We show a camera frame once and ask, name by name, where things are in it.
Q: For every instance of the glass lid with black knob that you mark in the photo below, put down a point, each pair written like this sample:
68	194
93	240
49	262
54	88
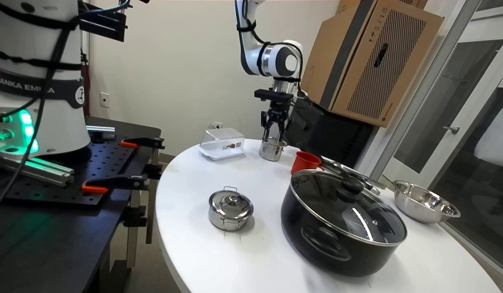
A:
365	217

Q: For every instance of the small metal bowl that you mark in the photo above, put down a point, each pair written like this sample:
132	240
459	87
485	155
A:
229	209

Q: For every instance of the black perforated workbench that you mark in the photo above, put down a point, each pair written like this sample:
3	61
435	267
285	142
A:
44	244

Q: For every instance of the aluminium profile rail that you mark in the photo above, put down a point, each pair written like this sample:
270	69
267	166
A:
32	168

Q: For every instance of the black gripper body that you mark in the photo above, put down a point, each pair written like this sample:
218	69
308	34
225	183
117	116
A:
275	113

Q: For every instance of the red plastic cup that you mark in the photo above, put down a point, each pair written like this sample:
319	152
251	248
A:
306	161

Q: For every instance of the clear plastic container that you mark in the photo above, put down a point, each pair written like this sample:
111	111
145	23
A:
220	145

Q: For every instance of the small open steel pot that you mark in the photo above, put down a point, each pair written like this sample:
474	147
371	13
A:
272	153

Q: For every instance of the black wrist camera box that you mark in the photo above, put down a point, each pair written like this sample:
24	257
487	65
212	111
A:
275	95

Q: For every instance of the brown cardboard box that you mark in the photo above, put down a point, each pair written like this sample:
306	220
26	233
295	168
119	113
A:
369	59

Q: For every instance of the large black cooking pot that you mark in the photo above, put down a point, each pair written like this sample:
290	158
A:
321	244

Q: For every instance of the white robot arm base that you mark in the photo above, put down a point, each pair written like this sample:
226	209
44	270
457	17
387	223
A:
32	54

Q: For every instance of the white wall outlet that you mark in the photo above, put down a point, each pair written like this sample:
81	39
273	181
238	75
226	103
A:
104	100

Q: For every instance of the black mounted box device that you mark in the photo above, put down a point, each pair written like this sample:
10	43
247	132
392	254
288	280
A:
104	23

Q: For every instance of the shiny steel bowl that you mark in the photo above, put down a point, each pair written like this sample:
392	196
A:
423	204

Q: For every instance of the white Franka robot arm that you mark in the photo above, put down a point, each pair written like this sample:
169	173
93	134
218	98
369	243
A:
275	59

